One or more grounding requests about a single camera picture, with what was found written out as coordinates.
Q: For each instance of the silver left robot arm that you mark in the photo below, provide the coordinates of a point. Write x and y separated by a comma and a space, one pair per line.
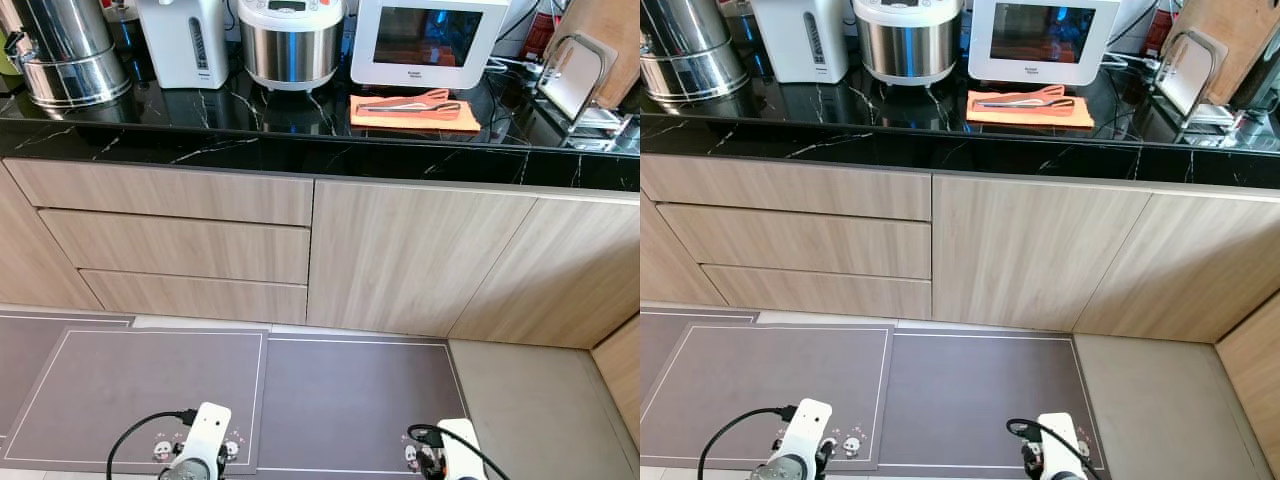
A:
785, 470
190, 470

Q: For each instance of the wooden cutting board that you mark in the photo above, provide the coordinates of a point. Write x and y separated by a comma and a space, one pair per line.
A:
610, 30
1220, 30

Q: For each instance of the red packet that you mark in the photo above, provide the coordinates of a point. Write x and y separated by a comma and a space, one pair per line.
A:
540, 35
1158, 30

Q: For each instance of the light wooden cabinet door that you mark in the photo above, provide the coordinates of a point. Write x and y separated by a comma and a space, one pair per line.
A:
560, 280
1020, 255
400, 260
1180, 275

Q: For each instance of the white and steel rice cooker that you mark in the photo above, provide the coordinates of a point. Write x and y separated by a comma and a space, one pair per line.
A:
905, 45
290, 50

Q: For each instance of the orange silicone tongs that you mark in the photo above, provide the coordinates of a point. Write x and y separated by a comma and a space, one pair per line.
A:
1035, 97
420, 100

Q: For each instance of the stainless steel water urn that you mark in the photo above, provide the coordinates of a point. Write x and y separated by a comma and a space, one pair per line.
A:
690, 50
65, 50

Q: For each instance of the white electric water boiler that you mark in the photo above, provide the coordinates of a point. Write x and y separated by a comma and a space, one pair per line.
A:
800, 40
180, 40

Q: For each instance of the grey floor mat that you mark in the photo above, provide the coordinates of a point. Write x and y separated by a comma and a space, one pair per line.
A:
680, 335
350, 400
980, 400
40, 350

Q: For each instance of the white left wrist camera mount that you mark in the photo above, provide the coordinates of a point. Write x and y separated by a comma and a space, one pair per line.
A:
208, 430
808, 430

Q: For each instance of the metal board rack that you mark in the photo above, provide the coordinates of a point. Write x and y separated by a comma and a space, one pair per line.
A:
600, 125
1210, 118

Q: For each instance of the orange cloth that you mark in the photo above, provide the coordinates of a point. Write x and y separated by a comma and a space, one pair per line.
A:
1075, 118
460, 122

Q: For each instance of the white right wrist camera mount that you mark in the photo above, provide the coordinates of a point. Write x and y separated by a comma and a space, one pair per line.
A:
1060, 445
462, 445

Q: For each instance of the white countertop oven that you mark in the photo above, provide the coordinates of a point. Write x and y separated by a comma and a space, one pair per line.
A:
1040, 40
425, 40

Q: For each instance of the grey floor mat panda print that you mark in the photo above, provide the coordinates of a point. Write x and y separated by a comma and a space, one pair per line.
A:
130, 390
760, 390

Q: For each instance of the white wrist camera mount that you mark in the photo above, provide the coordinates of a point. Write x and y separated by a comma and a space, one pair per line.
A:
808, 430
208, 430
462, 445
1060, 445

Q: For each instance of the light wooden drawer front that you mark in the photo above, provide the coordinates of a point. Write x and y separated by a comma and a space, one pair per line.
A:
820, 292
800, 245
200, 297
160, 190
180, 245
790, 190

